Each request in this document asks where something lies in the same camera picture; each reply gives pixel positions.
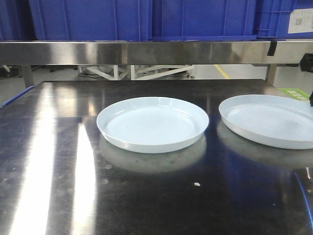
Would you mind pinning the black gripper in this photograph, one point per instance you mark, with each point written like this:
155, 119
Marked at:
306, 64

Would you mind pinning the light blue plate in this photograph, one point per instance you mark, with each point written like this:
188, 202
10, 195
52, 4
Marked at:
152, 125
270, 120

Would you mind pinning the right steel shelf leg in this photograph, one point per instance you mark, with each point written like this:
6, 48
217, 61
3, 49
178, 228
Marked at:
270, 73

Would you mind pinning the steel shelf leg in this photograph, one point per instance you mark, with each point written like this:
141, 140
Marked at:
270, 73
27, 75

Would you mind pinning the left steel shelf leg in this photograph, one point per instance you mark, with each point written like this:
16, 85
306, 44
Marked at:
27, 75

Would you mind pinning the green floor sign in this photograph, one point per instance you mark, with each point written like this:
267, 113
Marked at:
295, 93

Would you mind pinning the black tape strip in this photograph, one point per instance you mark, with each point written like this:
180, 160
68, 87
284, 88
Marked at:
272, 48

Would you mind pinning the white paper label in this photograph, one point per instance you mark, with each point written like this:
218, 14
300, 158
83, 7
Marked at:
301, 21

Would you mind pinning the right blue plastic bin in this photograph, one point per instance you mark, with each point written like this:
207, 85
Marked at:
272, 18

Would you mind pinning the blue plastic bin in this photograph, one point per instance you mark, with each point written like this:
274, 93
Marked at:
75, 20
272, 18
203, 20

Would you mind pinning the centre blue plastic bin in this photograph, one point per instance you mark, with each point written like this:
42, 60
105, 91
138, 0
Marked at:
203, 20

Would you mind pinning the left blue plastic bin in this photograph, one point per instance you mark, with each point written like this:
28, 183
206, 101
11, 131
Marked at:
75, 20

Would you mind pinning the stainless steel shelf rail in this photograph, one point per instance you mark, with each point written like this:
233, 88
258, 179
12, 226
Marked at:
151, 53

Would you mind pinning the white metal frame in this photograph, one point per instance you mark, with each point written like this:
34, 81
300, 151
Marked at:
133, 72

